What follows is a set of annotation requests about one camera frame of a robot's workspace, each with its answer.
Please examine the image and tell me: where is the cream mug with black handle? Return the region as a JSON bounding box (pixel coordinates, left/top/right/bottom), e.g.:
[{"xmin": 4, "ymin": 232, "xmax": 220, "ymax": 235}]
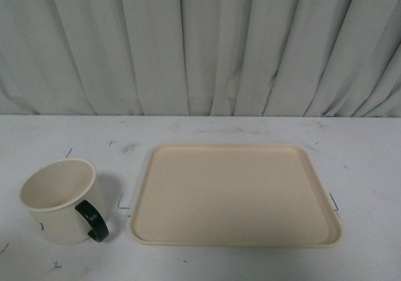
[{"xmin": 19, "ymin": 158, "xmax": 109, "ymax": 245}]

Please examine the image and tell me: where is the beige rectangular plastic tray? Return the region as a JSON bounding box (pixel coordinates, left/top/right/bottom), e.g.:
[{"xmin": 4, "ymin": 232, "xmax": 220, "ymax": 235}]
[{"xmin": 130, "ymin": 143, "xmax": 342, "ymax": 248}]

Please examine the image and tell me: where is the grey-white pleated curtain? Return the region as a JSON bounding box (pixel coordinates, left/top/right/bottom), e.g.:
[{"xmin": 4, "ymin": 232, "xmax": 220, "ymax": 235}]
[{"xmin": 1, "ymin": 0, "xmax": 400, "ymax": 117}]

